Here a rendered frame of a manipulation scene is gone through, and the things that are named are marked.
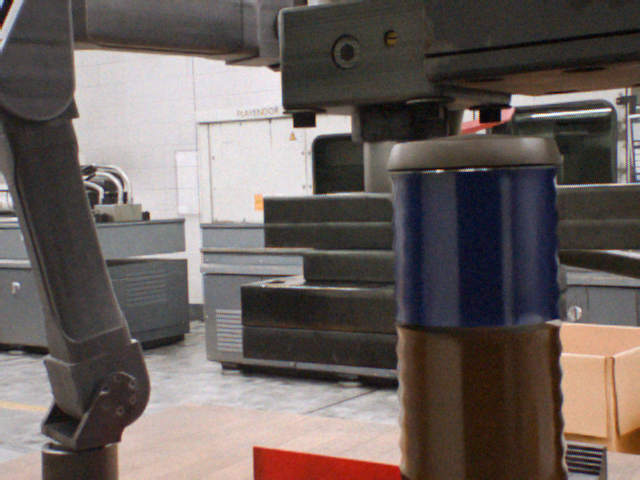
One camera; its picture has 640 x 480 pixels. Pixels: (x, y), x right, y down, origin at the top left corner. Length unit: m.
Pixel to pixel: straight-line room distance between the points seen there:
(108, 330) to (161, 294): 6.97
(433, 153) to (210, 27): 0.73
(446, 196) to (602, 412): 2.60
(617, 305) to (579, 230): 4.80
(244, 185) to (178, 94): 3.18
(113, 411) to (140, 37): 0.32
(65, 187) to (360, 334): 0.46
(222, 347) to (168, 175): 3.26
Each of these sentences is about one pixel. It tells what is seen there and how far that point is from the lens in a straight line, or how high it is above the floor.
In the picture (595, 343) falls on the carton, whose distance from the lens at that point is 3.38.
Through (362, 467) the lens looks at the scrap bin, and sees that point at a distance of 0.87.
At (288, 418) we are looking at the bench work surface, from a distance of 1.30.
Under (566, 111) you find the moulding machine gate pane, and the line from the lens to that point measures 5.30.
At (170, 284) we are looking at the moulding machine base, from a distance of 7.92.
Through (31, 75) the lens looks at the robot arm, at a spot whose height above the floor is 1.28.
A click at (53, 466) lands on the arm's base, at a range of 0.91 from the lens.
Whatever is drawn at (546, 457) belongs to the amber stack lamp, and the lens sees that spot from 0.24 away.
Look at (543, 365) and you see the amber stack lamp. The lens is 0.23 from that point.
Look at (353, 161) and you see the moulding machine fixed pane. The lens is 5.94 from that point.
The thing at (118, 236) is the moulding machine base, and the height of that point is 0.87.
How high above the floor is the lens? 1.19
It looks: 3 degrees down
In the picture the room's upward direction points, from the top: 2 degrees counter-clockwise
